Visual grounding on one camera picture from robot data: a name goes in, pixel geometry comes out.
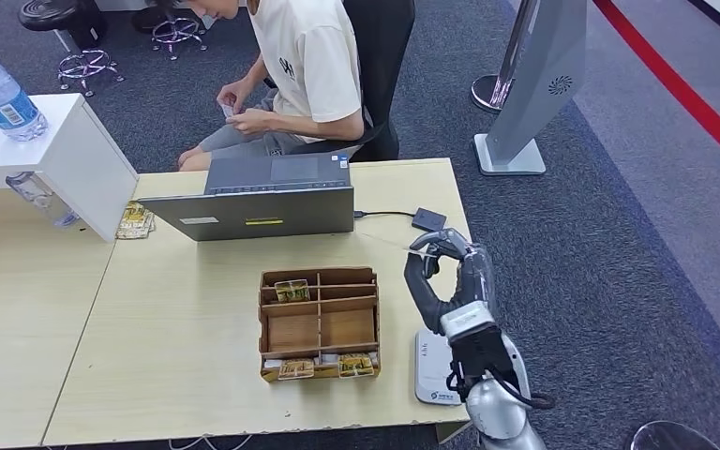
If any person's right hand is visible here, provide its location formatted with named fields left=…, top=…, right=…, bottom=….
left=216, top=79, right=252, bottom=118

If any person's left hand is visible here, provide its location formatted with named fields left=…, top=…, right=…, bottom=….
left=226, top=108, right=278, bottom=137

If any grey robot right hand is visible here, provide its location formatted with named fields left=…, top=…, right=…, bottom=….
left=403, top=228, right=498, bottom=337

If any person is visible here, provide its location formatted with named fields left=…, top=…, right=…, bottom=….
left=173, top=0, right=368, bottom=173

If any white card reader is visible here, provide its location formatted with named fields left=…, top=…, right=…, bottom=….
left=413, top=329, right=464, bottom=408

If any gold patterned room key card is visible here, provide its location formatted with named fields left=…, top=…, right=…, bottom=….
left=277, top=358, right=315, bottom=382
left=337, top=352, right=376, bottom=379
left=275, top=279, right=311, bottom=305

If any small black box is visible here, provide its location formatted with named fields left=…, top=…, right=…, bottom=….
left=411, top=207, right=447, bottom=234

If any black stool chrome base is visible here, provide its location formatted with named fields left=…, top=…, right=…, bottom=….
left=17, top=0, right=126, bottom=98
left=129, top=0, right=208, bottom=62

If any grey laptop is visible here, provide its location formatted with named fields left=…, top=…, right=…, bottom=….
left=138, top=153, right=356, bottom=244

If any black office chair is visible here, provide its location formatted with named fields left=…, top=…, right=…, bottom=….
left=263, top=0, right=417, bottom=164

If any white cabinet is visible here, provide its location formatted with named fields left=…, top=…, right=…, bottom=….
left=93, top=0, right=218, bottom=30

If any stack of gold cards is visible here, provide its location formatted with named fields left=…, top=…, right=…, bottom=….
left=114, top=202, right=156, bottom=241

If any white shelf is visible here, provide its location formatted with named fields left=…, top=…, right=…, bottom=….
left=0, top=94, right=140, bottom=244

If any chrome pole round base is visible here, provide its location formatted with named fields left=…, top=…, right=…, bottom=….
left=470, top=0, right=538, bottom=115

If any wooden compartment organizer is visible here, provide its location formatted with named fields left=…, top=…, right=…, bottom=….
left=257, top=266, right=381, bottom=383

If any grey kiosk stand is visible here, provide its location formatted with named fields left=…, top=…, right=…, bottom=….
left=472, top=0, right=588, bottom=177

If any clear water bottle blue label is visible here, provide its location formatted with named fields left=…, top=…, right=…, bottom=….
left=0, top=39, right=50, bottom=143

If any black round stool seat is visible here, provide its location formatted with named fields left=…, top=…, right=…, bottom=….
left=623, top=421, right=720, bottom=450

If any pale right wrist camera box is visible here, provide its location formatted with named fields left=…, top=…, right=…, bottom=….
left=439, top=302, right=497, bottom=341

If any white cable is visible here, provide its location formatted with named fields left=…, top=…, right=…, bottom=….
left=169, top=434, right=254, bottom=450

